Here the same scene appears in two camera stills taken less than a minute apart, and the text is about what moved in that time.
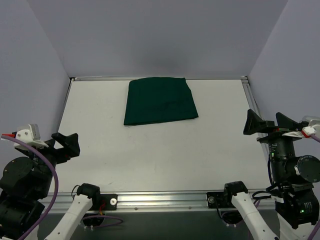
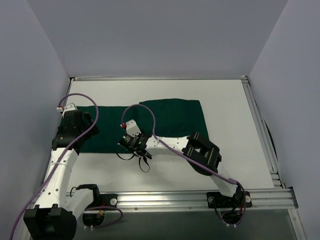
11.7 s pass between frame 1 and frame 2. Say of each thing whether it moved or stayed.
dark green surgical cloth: moved
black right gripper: moved
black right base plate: stayed
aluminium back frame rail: stayed
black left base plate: stayed
